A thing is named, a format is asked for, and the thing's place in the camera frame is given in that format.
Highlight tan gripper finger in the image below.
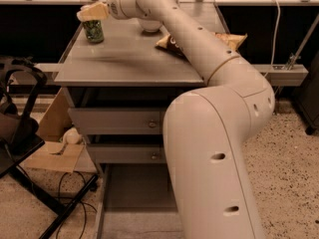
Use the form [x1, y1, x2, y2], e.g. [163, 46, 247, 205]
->
[83, 2, 109, 21]
[77, 5, 90, 22]

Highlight green soda can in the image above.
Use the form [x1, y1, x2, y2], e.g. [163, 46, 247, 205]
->
[82, 20, 104, 43]

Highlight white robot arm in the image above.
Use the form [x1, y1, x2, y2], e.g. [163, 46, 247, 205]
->
[77, 0, 274, 239]

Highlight grey drawer cabinet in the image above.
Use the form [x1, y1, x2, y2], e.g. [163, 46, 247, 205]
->
[53, 2, 250, 239]

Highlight grey top drawer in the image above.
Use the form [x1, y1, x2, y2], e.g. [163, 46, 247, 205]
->
[67, 87, 187, 136]

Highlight grey drawer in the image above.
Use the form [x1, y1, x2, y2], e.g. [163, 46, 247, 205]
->
[92, 164, 183, 239]
[87, 134, 166, 163]
[67, 87, 187, 136]

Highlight grey middle drawer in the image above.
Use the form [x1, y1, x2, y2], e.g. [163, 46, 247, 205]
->
[87, 134, 166, 163]

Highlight grey bottom drawer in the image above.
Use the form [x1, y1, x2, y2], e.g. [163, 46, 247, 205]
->
[92, 164, 183, 239]

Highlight white ceramic bowl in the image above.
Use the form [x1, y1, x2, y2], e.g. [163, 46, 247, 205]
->
[138, 19, 162, 33]

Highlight black stand with headset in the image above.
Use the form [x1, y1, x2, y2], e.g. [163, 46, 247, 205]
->
[0, 56, 98, 239]

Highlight brown chip bag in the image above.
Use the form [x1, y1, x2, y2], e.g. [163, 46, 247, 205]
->
[156, 32, 247, 56]

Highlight cardboard box pieces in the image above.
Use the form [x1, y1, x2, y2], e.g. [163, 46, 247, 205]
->
[25, 90, 84, 172]

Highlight black cabinet at right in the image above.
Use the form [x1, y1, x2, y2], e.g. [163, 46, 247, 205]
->
[294, 52, 319, 135]

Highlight black floor cable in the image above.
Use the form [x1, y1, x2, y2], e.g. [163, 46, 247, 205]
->
[54, 170, 98, 239]

